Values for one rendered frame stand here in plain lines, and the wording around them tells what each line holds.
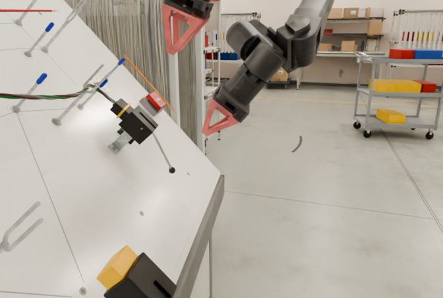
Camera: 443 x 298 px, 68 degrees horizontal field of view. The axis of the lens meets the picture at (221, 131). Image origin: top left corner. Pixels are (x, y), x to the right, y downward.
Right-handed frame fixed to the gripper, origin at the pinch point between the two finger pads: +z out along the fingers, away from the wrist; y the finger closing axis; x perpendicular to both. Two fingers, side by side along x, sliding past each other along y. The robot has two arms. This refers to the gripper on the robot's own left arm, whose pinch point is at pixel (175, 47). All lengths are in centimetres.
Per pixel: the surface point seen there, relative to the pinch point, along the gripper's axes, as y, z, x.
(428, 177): -225, 61, 219
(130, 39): -79, 20, -32
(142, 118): 0.7, 14.8, -1.3
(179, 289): 17.9, 33.1, 16.8
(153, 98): -23.5, 19.2, -4.8
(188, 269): 13.1, 33.4, 17.6
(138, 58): -78, 25, -26
